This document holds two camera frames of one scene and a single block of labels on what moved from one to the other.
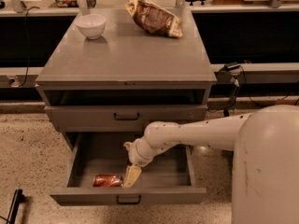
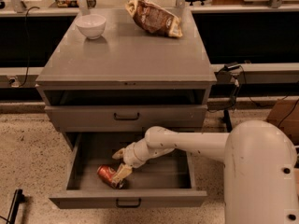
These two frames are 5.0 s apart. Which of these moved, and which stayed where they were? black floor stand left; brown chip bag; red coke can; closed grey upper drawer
Moved: red coke can
Stayed: brown chip bag; black floor stand left; closed grey upper drawer
